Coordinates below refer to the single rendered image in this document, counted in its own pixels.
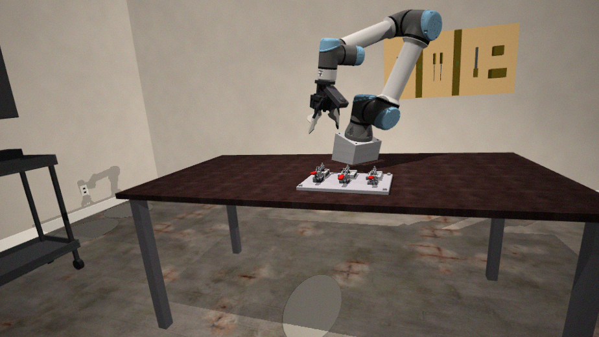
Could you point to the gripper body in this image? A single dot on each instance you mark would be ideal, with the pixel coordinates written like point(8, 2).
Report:
point(320, 95)

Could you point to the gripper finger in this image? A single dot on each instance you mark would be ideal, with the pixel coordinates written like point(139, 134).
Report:
point(334, 115)
point(315, 116)

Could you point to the toggle clamp with red handle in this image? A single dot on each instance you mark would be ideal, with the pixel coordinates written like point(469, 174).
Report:
point(372, 179)
point(344, 178)
point(318, 178)

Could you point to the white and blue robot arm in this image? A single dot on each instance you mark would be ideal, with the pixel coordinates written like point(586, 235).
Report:
point(418, 28)

